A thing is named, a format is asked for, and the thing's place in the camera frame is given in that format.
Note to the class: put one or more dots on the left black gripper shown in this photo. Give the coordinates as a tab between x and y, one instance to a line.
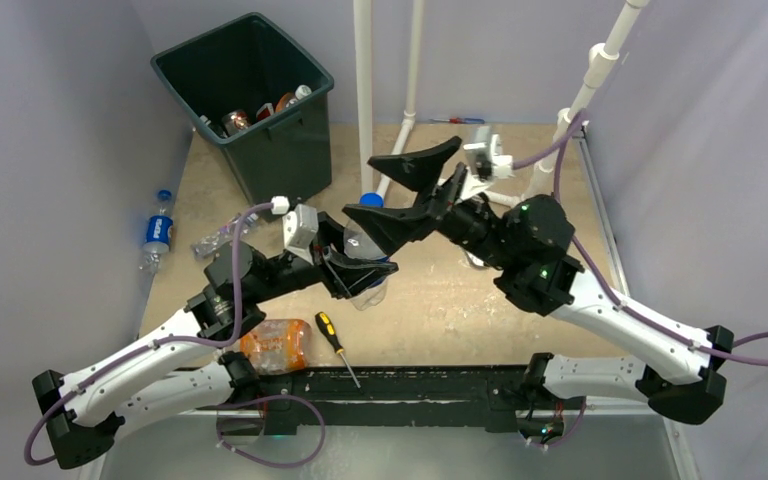
348	275

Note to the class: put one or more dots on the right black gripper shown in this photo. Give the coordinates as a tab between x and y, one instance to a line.
393	227

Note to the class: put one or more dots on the pepsi bottle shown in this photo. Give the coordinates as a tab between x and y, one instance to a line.
359	245
157	238

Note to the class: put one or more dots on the orange label bottle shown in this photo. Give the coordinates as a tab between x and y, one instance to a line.
293	97
277	346

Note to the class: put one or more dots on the red gold label bottle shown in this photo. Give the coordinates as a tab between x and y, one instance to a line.
265	111

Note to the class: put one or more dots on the red cap clear bottle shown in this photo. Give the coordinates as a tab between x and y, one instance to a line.
235	122

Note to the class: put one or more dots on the clear bottle white cap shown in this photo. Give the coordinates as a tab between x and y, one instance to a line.
216	129

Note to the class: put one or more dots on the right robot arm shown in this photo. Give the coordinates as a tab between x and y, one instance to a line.
670	366

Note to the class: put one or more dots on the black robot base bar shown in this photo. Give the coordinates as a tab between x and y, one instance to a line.
496	398

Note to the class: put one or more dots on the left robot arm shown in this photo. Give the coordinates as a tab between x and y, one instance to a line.
185	363

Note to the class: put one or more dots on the dark green plastic bin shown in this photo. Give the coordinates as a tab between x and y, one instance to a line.
240	66

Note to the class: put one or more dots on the yellow black screwdriver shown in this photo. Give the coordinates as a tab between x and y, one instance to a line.
327	329

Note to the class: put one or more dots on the small red blue screwdriver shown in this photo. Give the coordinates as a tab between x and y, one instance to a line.
458	120

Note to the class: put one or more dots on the crushed clear bottle left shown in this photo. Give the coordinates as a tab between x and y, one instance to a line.
209	244

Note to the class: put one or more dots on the red handle adjustable wrench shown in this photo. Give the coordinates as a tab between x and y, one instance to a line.
474	261

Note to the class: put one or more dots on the Pepsi bottle by wall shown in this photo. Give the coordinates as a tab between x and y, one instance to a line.
157	238

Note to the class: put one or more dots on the white PVC pipe frame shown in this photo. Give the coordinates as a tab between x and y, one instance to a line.
503	61

